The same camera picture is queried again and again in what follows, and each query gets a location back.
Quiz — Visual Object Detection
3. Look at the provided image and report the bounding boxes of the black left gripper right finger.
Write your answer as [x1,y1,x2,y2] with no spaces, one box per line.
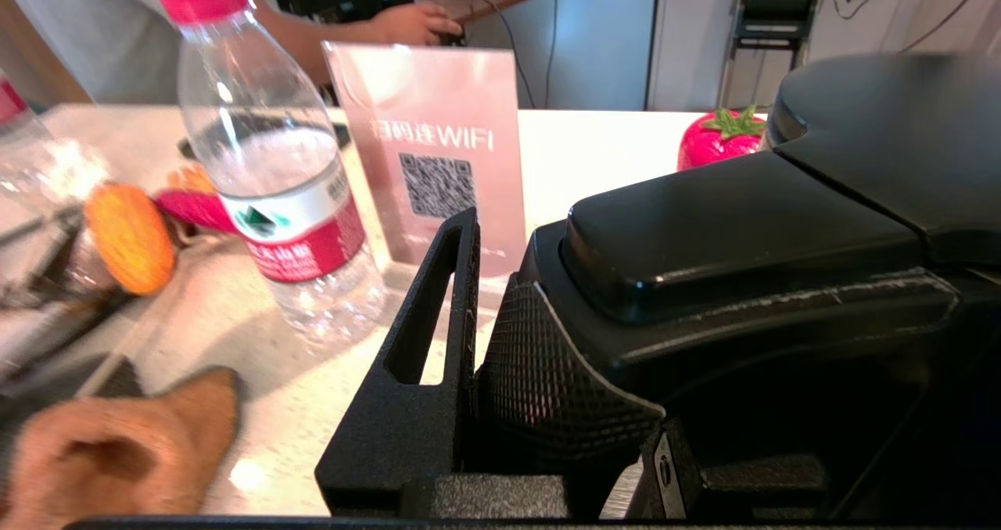
[626,421,831,520]

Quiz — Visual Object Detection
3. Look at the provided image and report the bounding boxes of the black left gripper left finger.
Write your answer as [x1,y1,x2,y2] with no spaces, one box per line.
[315,208,482,515]

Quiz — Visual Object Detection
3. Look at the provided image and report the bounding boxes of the black electric kettle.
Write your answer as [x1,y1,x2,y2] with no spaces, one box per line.
[473,52,1001,519]

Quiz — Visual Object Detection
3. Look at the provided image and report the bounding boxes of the clear water bottle red label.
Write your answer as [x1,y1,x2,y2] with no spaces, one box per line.
[152,0,388,351]

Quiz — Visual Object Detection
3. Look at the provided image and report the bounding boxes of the red mesh pouch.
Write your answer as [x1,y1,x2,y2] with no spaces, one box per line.
[152,188,239,235]

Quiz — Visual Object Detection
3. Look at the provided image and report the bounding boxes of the pink acrylic wifi sign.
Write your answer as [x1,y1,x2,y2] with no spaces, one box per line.
[322,41,529,279]

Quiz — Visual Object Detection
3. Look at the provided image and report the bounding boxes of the red strawberry shaped ornament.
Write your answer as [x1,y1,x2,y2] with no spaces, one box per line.
[677,106,769,173]

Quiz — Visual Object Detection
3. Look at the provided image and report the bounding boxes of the orange oval toy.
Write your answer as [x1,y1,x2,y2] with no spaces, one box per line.
[84,184,177,296]

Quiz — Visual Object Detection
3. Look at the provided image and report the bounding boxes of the grey white refrigerator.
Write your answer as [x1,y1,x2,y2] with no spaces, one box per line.
[469,0,662,113]

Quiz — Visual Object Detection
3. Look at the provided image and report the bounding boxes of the man in grey shirt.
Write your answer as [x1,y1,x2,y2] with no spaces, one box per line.
[0,0,466,105]

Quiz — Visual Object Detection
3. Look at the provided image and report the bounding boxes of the black strap tangle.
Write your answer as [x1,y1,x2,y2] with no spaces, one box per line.
[0,202,142,390]

